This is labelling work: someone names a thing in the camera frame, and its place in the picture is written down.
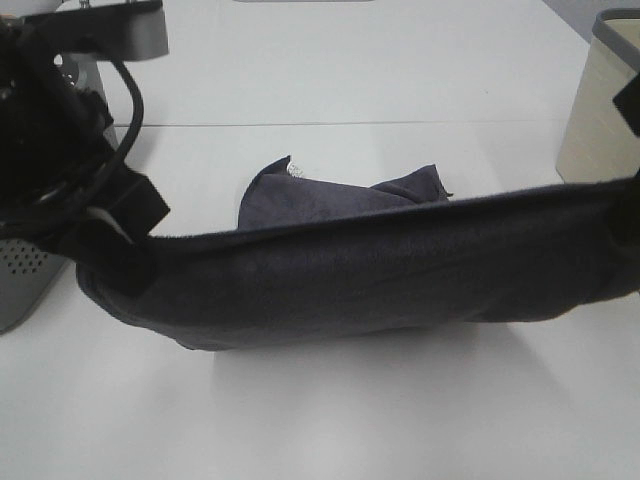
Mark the grey perforated plastic basket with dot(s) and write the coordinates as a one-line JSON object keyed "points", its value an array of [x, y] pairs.
{"points": [[27, 273]]}

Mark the dark grey towel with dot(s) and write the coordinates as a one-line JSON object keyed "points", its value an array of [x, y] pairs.
{"points": [[311, 260]]}

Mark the beige fabric storage bin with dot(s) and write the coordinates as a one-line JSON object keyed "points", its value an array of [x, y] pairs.
{"points": [[598, 145]]}

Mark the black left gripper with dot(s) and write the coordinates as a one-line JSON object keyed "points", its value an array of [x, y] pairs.
{"points": [[101, 237]]}

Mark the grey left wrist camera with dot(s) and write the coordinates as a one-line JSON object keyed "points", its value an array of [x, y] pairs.
{"points": [[130, 31]]}

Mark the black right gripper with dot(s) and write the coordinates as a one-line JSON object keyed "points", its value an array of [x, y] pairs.
{"points": [[627, 102]]}

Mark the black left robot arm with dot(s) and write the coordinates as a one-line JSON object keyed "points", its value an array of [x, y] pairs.
{"points": [[53, 132]]}

